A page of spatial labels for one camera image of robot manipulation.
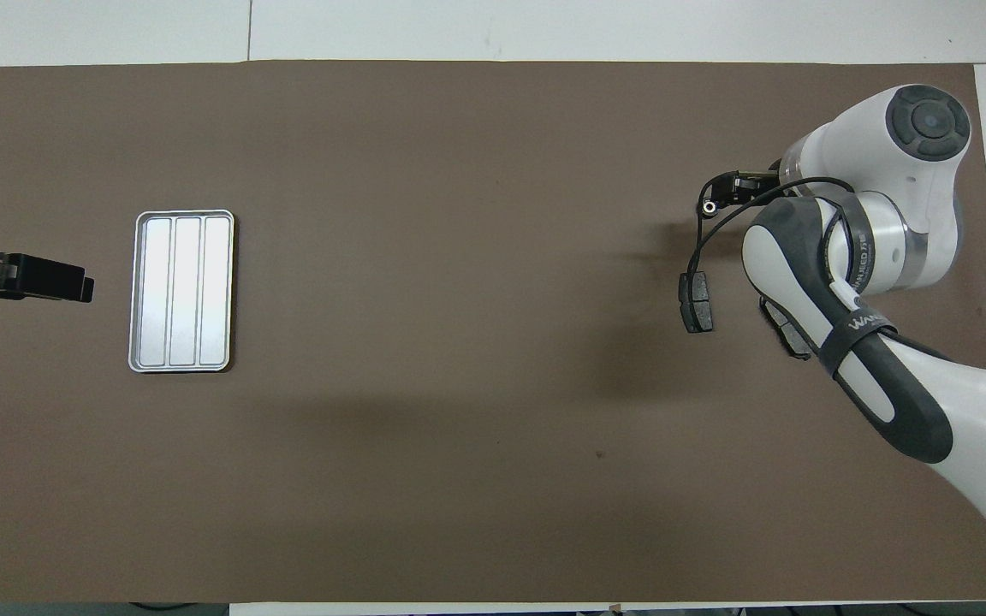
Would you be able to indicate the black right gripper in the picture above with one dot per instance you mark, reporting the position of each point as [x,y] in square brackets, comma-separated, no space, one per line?
[760,184]

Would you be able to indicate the large black bearing gear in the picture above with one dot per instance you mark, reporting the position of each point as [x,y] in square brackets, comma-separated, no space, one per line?
[707,206]

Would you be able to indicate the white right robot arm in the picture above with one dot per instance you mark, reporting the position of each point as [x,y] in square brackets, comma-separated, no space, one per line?
[972,428]

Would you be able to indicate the silver metal tray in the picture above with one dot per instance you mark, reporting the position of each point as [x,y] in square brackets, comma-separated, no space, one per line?
[185,291]

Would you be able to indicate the short grey brake pad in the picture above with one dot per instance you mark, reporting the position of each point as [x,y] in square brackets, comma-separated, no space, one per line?
[698,301]

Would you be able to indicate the long grey brake pad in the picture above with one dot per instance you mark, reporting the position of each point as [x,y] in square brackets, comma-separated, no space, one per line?
[794,345]

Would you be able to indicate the brown table mat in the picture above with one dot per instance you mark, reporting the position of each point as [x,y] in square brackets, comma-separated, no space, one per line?
[459,154]

